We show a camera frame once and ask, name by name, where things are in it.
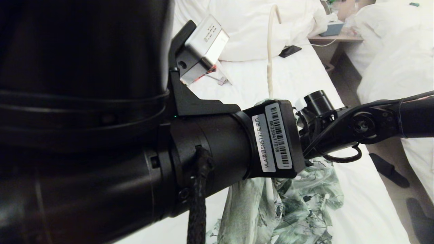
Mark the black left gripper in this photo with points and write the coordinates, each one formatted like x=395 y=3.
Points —
x=220 y=145

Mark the green floral short-sleeve shirt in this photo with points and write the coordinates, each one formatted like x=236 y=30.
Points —
x=298 y=210

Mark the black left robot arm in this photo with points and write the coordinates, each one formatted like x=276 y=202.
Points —
x=84 y=118

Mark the white wooden clothes hanger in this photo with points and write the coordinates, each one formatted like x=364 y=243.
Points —
x=223 y=76

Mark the white bunched duvet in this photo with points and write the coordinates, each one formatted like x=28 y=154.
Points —
x=396 y=44
x=247 y=34

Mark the black smartphone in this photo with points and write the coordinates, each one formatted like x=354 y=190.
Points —
x=290 y=51

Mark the wooden nightstand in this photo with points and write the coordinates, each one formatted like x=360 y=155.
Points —
x=335 y=38

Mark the blue tissue box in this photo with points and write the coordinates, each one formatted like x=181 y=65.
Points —
x=331 y=29

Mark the black slipper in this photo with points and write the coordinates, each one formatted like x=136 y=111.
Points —
x=386 y=169

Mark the green potted plant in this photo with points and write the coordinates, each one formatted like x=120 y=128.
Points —
x=334 y=2

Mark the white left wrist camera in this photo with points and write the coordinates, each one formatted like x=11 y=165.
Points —
x=203 y=47

